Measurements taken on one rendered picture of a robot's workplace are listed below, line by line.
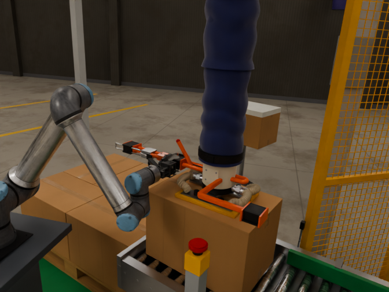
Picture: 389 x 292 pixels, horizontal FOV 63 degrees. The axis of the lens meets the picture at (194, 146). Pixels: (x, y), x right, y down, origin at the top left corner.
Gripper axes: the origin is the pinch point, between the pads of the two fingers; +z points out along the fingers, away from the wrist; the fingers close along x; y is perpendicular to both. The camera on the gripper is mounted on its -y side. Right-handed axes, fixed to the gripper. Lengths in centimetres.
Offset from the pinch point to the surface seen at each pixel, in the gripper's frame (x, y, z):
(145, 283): -54, 8, -35
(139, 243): -46, -9, -20
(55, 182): -51, -122, 3
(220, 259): -33, 42, -20
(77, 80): -5, -320, 178
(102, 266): -79, -43, -20
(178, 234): -29.9, 17.0, -19.5
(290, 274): -53, 67, 15
